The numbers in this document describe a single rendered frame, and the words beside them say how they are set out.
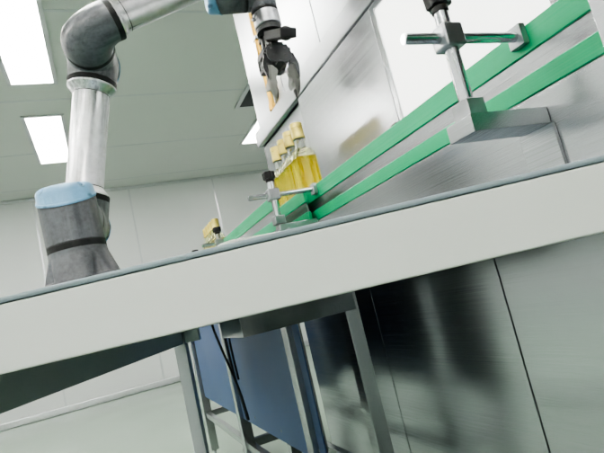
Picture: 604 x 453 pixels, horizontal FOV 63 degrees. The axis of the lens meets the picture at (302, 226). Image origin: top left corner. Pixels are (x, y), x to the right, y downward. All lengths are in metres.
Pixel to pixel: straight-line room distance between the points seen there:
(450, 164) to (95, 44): 0.85
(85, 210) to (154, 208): 6.15
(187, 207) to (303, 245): 7.08
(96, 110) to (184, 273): 1.10
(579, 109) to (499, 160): 0.12
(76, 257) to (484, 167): 0.77
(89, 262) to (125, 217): 6.12
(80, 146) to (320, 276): 1.10
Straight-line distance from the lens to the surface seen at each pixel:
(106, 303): 0.25
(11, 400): 0.91
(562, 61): 0.64
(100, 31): 1.27
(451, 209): 0.24
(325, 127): 1.45
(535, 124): 0.61
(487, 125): 0.56
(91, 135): 1.30
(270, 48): 1.41
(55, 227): 1.10
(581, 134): 0.60
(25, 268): 7.13
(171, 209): 7.26
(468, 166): 0.72
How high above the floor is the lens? 0.72
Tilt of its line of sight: 8 degrees up
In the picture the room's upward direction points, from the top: 13 degrees counter-clockwise
